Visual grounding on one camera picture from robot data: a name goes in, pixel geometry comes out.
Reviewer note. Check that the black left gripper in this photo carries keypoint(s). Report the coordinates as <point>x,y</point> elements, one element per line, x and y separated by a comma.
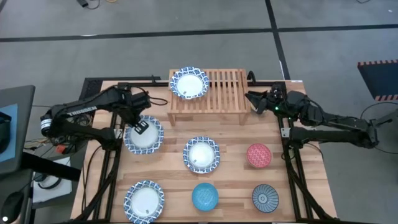
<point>133,115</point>

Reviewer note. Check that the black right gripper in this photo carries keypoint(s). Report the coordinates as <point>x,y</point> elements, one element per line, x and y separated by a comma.
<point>276,102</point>

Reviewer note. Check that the blue patterned white plate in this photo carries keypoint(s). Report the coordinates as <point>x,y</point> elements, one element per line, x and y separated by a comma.
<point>150,140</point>
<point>144,202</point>
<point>201,154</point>
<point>189,84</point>

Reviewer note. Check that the bowl red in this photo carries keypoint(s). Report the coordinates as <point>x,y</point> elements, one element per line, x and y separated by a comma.
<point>259,155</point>

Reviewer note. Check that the bowl teal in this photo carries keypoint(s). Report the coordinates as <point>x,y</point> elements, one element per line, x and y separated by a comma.
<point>205,196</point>

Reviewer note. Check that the dark blue striped bowl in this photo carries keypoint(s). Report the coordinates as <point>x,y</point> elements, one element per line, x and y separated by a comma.
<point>265,198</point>

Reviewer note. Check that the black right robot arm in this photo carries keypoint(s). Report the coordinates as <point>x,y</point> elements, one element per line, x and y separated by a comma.
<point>326,137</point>

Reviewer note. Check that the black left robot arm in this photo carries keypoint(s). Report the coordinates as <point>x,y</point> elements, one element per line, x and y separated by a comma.
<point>81,109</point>

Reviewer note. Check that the slatted wooden shelf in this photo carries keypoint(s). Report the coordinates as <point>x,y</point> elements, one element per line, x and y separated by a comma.
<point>227,93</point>

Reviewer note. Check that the black clamp hook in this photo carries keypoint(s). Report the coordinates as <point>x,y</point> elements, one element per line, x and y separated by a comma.
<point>251,76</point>

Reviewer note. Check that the black perforated panel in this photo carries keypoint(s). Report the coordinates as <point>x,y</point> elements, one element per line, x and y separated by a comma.
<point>90,88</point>

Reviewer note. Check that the white paper sheet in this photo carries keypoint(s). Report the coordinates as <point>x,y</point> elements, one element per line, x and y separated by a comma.
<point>59,189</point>

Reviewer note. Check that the blue mat with orange stripes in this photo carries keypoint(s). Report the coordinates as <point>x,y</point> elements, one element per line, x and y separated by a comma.
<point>381,79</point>

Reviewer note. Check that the blue sheet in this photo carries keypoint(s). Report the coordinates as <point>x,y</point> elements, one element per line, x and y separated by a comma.
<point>11,137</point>

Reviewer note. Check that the black power adapter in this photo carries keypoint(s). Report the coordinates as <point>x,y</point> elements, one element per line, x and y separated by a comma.
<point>82,2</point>

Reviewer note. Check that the black computer mouse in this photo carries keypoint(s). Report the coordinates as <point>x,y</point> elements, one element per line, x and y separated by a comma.
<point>11,207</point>

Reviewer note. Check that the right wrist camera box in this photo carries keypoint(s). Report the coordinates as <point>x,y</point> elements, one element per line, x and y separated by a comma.
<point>278,87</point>

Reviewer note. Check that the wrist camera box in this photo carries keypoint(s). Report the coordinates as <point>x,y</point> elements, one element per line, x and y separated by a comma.
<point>278,87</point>
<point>141,100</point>

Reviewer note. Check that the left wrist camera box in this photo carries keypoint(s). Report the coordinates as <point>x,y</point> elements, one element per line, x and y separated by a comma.
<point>141,100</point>

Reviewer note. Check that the black aluminium table frame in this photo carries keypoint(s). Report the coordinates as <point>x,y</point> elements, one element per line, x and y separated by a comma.
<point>290,174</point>

